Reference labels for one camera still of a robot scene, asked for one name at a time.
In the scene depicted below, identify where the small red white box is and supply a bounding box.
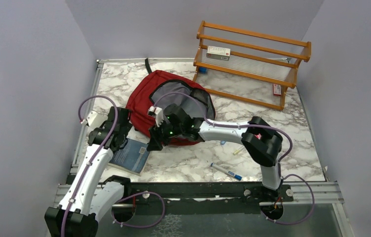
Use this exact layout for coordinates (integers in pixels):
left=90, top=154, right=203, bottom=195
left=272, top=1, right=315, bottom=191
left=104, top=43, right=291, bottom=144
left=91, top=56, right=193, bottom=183
left=272, top=84, right=282, bottom=96

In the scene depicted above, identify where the white blue marker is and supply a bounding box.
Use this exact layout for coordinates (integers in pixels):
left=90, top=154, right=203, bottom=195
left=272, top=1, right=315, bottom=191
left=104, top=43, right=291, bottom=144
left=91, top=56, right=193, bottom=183
left=210, top=163, right=242, bottom=181

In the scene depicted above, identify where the orange wooden shelf rack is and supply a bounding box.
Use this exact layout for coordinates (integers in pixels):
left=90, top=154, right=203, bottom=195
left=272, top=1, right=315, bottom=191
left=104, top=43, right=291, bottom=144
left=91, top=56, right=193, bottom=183
left=192, top=21, right=312, bottom=111

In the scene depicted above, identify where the red student backpack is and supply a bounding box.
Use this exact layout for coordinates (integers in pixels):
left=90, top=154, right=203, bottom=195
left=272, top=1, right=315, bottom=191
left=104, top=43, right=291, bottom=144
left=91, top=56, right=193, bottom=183
left=126, top=70, right=216, bottom=146

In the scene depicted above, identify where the small blue block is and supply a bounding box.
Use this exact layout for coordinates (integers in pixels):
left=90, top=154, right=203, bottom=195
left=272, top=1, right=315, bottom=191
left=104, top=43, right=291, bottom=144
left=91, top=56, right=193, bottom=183
left=198, top=67, right=207, bottom=74

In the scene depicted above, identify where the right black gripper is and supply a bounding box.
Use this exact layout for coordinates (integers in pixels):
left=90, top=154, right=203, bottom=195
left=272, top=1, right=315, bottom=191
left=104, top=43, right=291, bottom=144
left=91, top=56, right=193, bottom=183
left=147, top=119, right=184, bottom=153

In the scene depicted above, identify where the white box on shelf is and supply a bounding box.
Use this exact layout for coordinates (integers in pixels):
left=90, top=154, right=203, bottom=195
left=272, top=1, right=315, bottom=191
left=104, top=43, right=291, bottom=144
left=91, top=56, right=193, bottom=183
left=206, top=46, right=231, bottom=61

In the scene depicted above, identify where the yellow green pen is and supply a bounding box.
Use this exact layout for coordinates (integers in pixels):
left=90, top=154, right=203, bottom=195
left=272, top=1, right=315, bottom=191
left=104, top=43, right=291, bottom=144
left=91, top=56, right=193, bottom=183
left=233, top=146, right=245, bottom=156

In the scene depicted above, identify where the black metal base rail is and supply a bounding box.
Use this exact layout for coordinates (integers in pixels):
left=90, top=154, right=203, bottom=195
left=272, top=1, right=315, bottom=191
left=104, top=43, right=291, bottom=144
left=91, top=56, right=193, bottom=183
left=53, top=173, right=345, bottom=217

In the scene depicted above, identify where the dark blue book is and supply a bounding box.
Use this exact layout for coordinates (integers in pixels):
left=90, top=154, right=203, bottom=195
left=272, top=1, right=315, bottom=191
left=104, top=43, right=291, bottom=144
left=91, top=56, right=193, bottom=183
left=108, top=138, right=150, bottom=176

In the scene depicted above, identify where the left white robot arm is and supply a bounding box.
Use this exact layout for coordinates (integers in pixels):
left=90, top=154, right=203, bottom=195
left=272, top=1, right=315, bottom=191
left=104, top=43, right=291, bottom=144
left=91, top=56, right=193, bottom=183
left=44, top=107, right=132, bottom=237

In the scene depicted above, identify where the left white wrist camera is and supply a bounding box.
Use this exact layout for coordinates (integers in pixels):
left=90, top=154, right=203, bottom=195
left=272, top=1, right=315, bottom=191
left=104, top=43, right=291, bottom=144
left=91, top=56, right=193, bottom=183
left=80, top=111, right=107, bottom=129

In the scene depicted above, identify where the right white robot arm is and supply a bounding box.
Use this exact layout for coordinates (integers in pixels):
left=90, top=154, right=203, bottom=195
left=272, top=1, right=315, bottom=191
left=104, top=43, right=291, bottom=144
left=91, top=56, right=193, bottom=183
left=147, top=104, right=283, bottom=201

